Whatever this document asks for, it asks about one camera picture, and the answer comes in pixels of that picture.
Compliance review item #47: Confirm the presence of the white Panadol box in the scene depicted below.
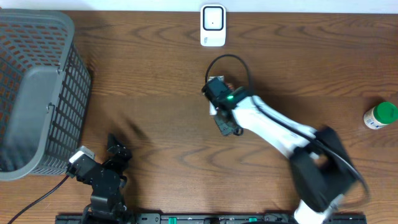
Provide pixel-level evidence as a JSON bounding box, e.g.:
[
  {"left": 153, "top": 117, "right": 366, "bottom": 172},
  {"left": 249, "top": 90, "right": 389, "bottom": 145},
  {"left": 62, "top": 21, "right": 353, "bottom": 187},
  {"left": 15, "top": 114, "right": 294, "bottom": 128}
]
[{"left": 208, "top": 75, "right": 226, "bottom": 116}]

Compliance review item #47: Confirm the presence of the green lid jar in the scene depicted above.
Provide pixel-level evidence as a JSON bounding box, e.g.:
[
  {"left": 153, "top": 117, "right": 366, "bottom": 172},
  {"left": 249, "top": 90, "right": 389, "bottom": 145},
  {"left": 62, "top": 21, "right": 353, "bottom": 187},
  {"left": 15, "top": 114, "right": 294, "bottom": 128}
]
[{"left": 363, "top": 101, "right": 397, "bottom": 129}]

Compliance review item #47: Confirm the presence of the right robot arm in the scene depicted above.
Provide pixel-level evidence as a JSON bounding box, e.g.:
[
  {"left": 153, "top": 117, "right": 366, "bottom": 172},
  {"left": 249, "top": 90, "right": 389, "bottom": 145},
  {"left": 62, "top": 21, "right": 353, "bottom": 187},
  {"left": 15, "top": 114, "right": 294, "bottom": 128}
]
[{"left": 201, "top": 78, "right": 363, "bottom": 223}]

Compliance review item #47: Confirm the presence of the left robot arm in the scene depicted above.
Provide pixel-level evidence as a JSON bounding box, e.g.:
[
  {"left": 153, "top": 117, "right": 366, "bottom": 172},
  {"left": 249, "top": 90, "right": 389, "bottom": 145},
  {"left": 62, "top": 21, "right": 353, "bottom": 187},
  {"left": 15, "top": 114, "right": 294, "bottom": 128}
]
[{"left": 73, "top": 134, "right": 132, "bottom": 223}]

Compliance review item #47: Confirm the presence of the dark grey plastic basket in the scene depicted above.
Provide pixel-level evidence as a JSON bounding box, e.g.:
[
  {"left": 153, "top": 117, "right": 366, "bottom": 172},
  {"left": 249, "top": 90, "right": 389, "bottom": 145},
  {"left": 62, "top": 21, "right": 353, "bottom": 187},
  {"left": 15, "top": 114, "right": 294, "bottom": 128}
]
[{"left": 1, "top": 9, "right": 92, "bottom": 181}]

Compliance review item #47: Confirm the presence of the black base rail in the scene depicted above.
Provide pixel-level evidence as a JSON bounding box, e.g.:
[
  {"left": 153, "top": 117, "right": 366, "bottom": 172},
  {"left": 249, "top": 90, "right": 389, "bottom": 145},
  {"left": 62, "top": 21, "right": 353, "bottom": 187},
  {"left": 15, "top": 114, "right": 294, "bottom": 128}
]
[{"left": 55, "top": 212, "right": 368, "bottom": 224}]

